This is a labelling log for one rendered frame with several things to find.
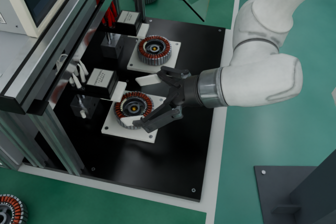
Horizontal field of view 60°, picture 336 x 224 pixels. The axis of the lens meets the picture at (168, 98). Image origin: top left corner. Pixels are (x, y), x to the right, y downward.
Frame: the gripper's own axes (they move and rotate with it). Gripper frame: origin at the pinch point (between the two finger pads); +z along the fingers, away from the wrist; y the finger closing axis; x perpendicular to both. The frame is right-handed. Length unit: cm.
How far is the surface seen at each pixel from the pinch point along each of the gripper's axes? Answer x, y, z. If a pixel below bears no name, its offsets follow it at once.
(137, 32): 6.6, 21.3, 2.0
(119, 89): 5.2, 0.1, 1.5
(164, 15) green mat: -6.9, 48.6, 6.8
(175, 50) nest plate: -8.1, 27.0, -2.3
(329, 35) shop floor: -122, 146, -49
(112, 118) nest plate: -2.4, -3.2, 8.2
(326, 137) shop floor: -117, 55, -39
